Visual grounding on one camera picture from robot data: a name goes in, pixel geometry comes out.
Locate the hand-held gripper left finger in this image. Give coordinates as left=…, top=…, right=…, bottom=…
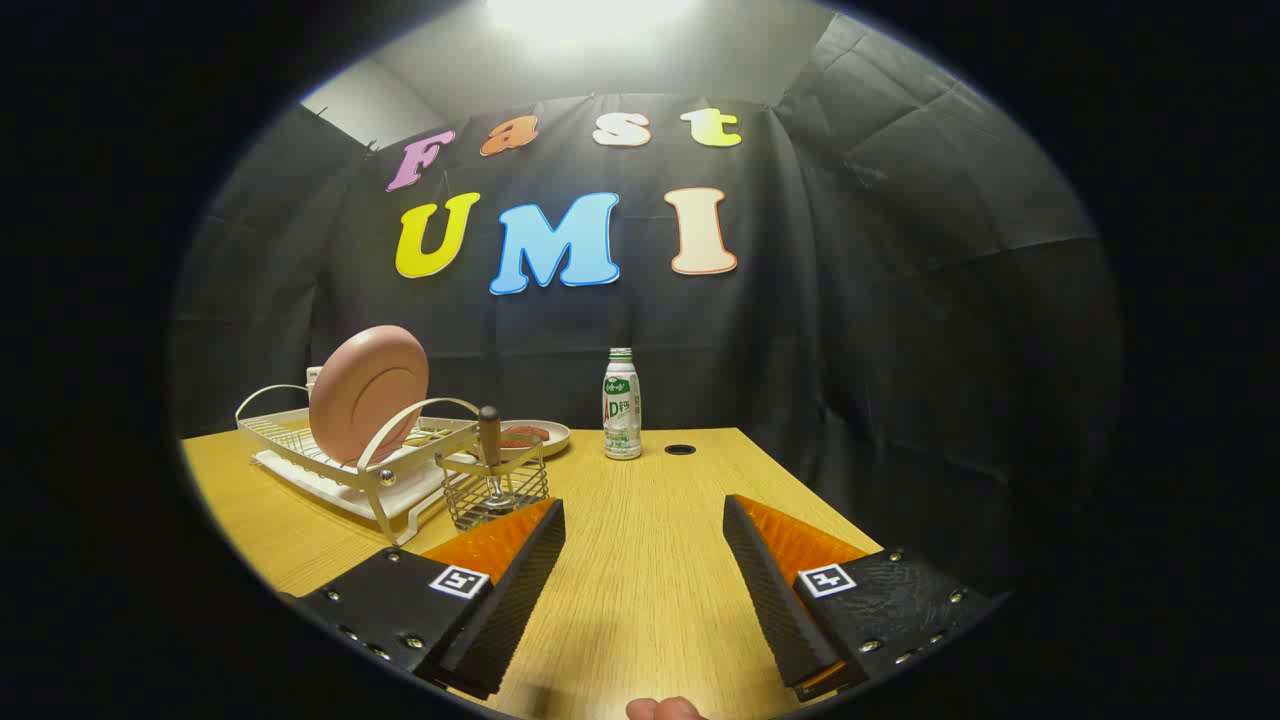
left=297, top=497, right=567, bottom=701

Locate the beige plate with meat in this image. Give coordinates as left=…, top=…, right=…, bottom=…
left=497, top=419, right=572, bottom=459

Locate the metal wire basket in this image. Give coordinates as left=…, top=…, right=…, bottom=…
left=436, top=436, right=550, bottom=531

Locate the white bottle with green label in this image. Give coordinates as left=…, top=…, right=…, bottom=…
left=602, top=347, right=643, bottom=461

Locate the pink plate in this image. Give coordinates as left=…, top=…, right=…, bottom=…
left=309, top=325, right=430, bottom=466

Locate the white drip tray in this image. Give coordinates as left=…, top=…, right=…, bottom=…
left=255, top=448, right=471, bottom=522

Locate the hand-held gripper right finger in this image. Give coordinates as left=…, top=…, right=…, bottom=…
left=722, top=493, right=1001, bottom=703

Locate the dark-handled metal spoon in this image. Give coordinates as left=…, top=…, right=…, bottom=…
left=478, top=405, right=521, bottom=511

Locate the white wire dish rack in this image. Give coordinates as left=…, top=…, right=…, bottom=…
left=235, top=383, right=481, bottom=547

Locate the black backdrop cloth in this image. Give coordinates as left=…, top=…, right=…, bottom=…
left=170, top=15, right=1126, bottom=601

